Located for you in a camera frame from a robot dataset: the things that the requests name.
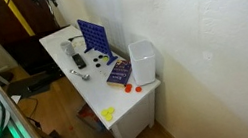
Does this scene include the blue connect four grid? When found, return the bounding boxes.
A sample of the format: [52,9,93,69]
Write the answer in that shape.
[76,13,120,69]

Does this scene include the white paper scrap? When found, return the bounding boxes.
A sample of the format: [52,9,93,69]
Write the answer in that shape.
[9,92,23,106]

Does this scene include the white side table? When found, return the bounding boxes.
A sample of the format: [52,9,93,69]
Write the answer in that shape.
[36,11,171,138]

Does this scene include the black remote control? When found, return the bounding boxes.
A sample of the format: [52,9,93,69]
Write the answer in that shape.
[71,51,88,71]

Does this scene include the white plastic container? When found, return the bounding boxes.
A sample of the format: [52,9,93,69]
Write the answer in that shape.
[127,38,162,87]

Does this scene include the yellow strip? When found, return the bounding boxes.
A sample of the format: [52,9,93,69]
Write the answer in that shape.
[2,0,37,42]

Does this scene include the purple book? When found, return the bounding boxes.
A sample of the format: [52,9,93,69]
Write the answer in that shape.
[103,57,136,90]

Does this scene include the metal spoon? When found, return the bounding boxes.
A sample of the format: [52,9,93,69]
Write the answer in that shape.
[68,66,92,84]

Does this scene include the colourful game box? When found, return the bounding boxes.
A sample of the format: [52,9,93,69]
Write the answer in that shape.
[75,100,107,137]

